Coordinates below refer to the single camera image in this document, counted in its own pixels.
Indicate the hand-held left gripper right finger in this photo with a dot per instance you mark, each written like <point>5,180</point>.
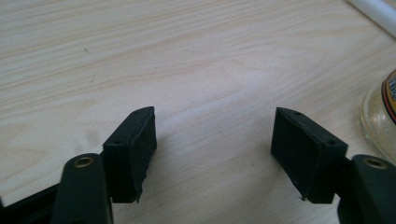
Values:
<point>306,155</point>

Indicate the white tube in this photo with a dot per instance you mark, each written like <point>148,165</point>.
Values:
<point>375,12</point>

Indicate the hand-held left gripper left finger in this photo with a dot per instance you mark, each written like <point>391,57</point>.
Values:
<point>129,155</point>

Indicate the clear bottle with orange cap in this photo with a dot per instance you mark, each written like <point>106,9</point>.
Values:
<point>381,124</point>

